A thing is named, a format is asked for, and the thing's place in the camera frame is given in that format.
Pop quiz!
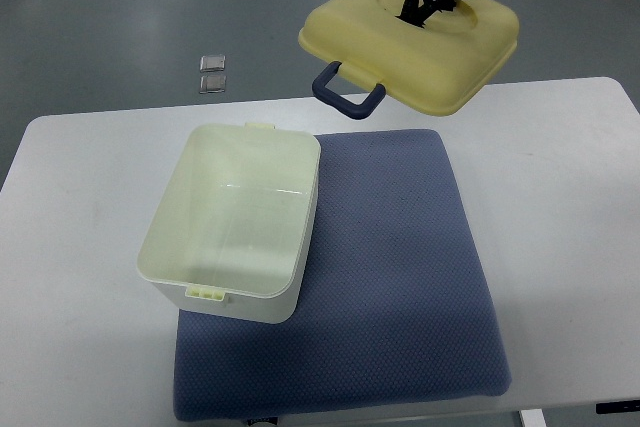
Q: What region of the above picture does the yellow storage box lid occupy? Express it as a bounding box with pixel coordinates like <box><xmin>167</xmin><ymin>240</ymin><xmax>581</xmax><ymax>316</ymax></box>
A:
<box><xmin>298</xmin><ymin>0</ymin><xmax>519</xmax><ymax>120</ymax></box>

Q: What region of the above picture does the white storage box base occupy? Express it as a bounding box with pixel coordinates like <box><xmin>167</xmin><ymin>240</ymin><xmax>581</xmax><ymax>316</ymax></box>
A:
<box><xmin>137</xmin><ymin>124</ymin><xmax>321</xmax><ymax>324</ymax></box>

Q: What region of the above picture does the upper silver floor plate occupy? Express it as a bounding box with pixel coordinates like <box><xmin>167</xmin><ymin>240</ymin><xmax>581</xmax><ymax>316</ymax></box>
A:
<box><xmin>199</xmin><ymin>54</ymin><xmax>226</xmax><ymax>72</ymax></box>

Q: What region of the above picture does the silver floor plate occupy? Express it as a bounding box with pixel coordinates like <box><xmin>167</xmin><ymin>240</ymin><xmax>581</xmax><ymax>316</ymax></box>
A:
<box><xmin>199</xmin><ymin>74</ymin><xmax>227</xmax><ymax>94</ymax></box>
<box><xmin>199</xmin><ymin>54</ymin><xmax>226</xmax><ymax>72</ymax></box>

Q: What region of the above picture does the lower silver floor plate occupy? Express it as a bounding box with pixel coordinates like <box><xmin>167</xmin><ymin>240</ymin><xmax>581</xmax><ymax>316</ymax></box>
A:
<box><xmin>199</xmin><ymin>74</ymin><xmax>227</xmax><ymax>94</ymax></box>

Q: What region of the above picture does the blue padded mat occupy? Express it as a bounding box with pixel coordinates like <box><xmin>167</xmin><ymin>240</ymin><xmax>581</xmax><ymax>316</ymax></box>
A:
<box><xmin>174</xmin><ymin>129</ymin><xmax>511</xmax><ymax>422</ymax></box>

